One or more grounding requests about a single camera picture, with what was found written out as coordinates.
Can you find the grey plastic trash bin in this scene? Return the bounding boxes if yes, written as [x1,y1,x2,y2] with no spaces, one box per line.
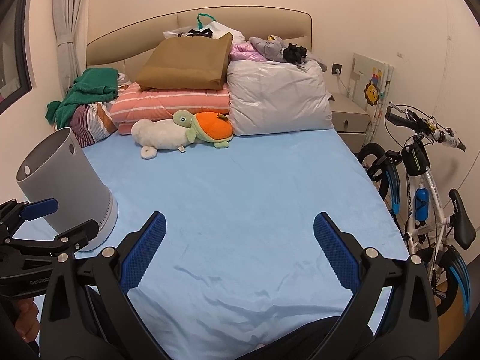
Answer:
[16,127,118,252]

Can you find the person's left hand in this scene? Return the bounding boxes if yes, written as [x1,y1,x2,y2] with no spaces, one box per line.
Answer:
[14,298,40,343]

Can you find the striped folded clothes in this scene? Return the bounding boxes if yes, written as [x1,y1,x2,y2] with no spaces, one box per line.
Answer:
[69,101,118,148]

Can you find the blue water bottle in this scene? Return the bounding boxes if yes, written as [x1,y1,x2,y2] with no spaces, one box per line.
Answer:
[414,182,430,222]

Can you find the dark framed window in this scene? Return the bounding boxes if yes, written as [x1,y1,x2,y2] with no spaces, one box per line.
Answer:
[0,0,32,113]

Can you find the white plush rabbit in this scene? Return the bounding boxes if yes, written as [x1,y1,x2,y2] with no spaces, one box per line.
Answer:
[131,119,191,159]

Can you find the green knitted blanket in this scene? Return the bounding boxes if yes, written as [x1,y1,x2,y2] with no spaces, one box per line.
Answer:
[45,67,118,128]

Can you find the white blue bicycle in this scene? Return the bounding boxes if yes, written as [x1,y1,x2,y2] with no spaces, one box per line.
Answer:
[356,103,477,315]

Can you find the pink striped folded quilt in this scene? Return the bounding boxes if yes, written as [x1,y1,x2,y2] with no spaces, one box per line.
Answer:
[110,82,230,135]

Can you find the light blue bed sheet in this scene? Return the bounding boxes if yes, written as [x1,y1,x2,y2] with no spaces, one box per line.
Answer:
[85,130,408,359]

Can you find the green orange plush turtle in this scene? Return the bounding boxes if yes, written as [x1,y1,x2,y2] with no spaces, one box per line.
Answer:
[173,110,233,149]

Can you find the beige padded headboard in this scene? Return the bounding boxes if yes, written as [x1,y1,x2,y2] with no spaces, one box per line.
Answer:
[86,6,312,81]

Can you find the white bedside table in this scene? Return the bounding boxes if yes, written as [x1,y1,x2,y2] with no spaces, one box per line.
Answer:
[329,94,371,154]

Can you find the brown paper bag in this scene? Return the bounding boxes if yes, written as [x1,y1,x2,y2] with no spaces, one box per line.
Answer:
[136,33,233,90]

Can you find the grey window curtain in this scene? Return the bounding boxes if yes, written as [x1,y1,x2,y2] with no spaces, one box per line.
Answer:
[52,0,83,94]

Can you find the large white plastic-wrapped pillow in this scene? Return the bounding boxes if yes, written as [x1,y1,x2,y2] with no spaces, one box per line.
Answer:
[227,60,334,136]

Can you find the purple puffy jacket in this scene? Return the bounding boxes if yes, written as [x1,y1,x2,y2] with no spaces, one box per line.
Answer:
[229,42,268,63]

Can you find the black crumpled cloth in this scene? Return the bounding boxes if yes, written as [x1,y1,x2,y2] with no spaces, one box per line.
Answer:
[282,44,308,65]

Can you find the wall power outlet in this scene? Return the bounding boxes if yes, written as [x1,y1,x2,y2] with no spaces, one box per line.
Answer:
[332,63,342,76]

